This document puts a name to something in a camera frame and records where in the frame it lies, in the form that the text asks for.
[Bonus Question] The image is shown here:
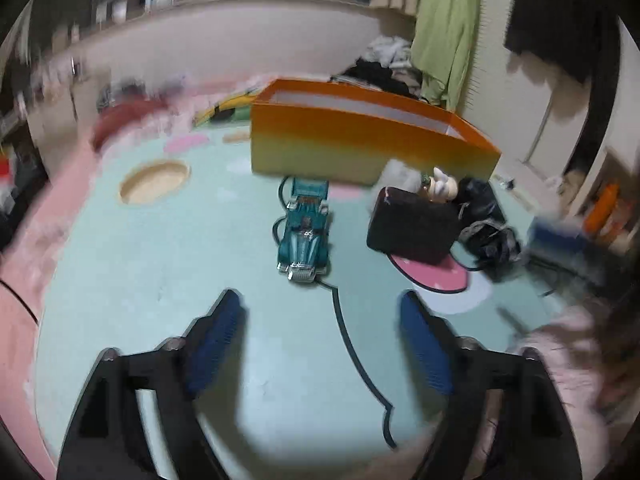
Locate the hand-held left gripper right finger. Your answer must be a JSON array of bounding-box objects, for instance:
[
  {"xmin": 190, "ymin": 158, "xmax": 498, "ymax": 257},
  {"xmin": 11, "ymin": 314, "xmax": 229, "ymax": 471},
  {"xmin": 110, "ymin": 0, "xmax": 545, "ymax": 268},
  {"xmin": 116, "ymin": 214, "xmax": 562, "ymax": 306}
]
[{"xmin": 399, "ymin": 290, "xmax": 583, "ymax": 480}]

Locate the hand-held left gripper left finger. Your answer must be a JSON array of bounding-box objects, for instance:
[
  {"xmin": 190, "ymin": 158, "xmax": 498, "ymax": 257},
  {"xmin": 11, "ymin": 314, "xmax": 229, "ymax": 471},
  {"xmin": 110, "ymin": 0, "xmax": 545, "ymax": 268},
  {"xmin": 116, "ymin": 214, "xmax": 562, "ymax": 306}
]
[{"xmin": 57, "ymin": 288, "xmax": 247, "ymax": 480}]

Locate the teal toy car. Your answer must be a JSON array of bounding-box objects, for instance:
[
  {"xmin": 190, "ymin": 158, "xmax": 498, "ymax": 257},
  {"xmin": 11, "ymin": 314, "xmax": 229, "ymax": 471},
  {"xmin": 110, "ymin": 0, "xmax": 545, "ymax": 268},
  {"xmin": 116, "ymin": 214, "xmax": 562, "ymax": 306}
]
[{"xmin": 274, "ymin": 177, "xmax": 333, "ymax": 283}]

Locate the blue tin box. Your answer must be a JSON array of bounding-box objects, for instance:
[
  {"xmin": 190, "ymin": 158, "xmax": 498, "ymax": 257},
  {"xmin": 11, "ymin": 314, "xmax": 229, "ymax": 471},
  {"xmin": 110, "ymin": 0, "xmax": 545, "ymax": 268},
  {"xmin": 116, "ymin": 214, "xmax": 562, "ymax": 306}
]
[{"xmin": 527, "ymin": 217, "xmax": 596, "ymax": 266}]

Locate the orange cardboard box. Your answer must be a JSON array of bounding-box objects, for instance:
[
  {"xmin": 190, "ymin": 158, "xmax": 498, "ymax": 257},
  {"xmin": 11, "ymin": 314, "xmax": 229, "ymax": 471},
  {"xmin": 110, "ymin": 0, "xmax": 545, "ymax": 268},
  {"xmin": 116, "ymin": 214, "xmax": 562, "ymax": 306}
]
[{"xmin": 250, "ymin": 78, "xmax": 502, "ymax": 187}]

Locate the mint cartoon-print desktop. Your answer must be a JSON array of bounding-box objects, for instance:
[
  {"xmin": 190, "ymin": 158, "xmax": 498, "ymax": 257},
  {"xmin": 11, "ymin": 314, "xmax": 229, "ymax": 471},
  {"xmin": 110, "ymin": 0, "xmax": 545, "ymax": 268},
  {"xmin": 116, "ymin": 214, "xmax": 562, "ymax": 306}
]
[{"xmin": 35, "ymin": 125, "xmax": 566, "ymax": 480}]

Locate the dark brown pouch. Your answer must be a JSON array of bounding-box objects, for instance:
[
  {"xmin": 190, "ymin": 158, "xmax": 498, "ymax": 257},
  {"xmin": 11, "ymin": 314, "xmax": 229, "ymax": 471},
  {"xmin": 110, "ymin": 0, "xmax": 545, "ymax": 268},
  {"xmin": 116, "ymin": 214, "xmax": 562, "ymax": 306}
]
[{"xmin": 366, "ymin": 186, "xmax": 461, "ymax": 266}]

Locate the black lace cloth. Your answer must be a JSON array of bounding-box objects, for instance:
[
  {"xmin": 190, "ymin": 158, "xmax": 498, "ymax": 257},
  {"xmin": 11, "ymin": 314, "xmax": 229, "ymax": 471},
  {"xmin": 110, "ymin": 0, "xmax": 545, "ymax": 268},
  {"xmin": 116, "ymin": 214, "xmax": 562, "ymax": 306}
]
[{"xmin": 452, "ymin": 177, "xmax": 523, "ymax": 283}]

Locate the pink rose-print pajama cloth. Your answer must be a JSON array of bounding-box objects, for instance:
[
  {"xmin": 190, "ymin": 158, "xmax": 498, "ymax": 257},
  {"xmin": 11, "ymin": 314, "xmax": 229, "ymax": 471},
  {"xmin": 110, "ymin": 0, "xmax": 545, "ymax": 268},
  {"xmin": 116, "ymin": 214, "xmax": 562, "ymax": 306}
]
[{"xmin": 470, "ymin": 305, "xmax": 618, "ymax": 480}]

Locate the white toy figurine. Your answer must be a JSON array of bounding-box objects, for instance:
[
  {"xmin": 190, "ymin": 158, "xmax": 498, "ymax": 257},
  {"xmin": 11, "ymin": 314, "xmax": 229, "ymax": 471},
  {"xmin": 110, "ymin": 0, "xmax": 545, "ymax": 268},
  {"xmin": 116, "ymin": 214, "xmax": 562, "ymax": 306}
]
[{"xmin": 422, "ymin": 167, "xmax": 461, "ymax": 206}]

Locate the orange object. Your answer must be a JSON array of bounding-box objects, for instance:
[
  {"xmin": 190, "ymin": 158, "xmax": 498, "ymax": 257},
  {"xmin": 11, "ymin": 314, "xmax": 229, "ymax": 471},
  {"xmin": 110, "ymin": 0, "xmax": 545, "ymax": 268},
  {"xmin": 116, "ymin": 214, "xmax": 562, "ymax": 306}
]
[{"xmin": 584, "ymin": 184, "xmax": 621, "ymax": 231}]

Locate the dark red cloth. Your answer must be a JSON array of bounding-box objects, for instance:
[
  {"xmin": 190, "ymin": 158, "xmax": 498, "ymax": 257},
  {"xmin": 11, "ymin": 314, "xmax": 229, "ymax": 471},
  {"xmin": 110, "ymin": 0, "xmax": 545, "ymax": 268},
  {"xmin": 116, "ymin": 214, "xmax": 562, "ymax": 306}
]
[{"xmin": 90, "ymin": 95, "xmax": 171, "ymax": 153}]

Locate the black clothes pile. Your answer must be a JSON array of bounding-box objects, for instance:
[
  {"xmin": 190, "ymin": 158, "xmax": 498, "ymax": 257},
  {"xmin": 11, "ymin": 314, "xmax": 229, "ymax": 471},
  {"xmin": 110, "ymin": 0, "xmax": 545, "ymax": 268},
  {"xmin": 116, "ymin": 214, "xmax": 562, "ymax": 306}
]
[{"xmin": 332, "ymin": 57, "xmax": 426, "ymax": 98}]

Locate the white clothes pile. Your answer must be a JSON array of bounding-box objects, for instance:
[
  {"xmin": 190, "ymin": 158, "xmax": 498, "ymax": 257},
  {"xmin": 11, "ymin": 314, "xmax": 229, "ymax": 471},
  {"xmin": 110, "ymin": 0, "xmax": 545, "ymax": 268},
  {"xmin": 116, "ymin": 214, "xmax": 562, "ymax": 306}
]
[{"xmin": 362, "ymin": 35, "xmax": 413, "ymax": 68}]

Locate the green hanging garment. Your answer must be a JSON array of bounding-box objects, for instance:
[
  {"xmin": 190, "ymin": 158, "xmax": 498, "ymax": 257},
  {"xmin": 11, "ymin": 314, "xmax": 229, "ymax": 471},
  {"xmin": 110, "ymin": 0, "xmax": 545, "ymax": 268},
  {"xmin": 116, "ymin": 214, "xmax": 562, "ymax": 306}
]
[{"xmin": 410, "ymin": 0, "xmax": 490, "ymax": 111}]

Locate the black hanging garment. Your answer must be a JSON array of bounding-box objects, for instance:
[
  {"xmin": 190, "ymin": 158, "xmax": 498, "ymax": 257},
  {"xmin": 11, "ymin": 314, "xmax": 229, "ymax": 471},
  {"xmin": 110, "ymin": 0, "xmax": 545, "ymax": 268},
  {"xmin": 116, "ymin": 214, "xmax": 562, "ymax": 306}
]
[{"xmin": 504, "ymin": 0, "xmax": 621, "ymax": 83}]

